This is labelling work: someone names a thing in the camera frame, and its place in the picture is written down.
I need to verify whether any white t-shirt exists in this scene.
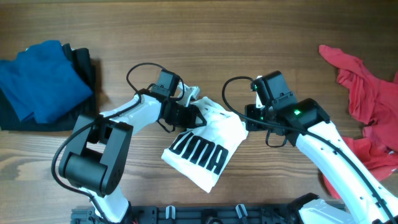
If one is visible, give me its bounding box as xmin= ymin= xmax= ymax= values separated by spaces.
xmin=162 ymin=96 xmax=248 ymax=193

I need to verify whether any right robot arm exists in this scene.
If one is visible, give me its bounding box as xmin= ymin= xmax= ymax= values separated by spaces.
xmin=245 ymin=71 xmax=397 ymax=223

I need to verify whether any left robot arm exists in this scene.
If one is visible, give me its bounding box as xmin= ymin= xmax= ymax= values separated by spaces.
xmin=51 ymin=69 xmax=206 ymax=223

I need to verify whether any black folded garment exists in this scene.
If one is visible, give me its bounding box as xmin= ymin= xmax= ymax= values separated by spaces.
xmin=1 ymin=44 xmax=98 ymax=132

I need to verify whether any red t-shirt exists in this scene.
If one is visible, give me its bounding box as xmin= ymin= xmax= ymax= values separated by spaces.
xmin=318 ymin=45 xmax=397 ymax=181

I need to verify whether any blue folded shirt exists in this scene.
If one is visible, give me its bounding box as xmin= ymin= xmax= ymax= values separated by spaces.
xmin=1 ymin=40 xmax=93 ymax=123

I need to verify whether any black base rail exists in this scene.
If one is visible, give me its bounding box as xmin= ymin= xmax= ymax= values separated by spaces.
xmin=70 ymin=203 xmax=299 ymax=224

